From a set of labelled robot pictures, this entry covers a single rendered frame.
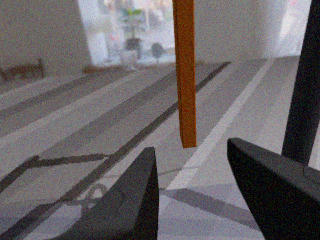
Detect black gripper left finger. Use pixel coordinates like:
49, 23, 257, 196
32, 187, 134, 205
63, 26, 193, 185
47, 147, 159, 240

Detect orange handle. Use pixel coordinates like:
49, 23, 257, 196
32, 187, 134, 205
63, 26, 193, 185
172, 0, 196, 148

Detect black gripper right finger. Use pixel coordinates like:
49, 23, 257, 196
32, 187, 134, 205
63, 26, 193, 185
227, 137, 320, 240

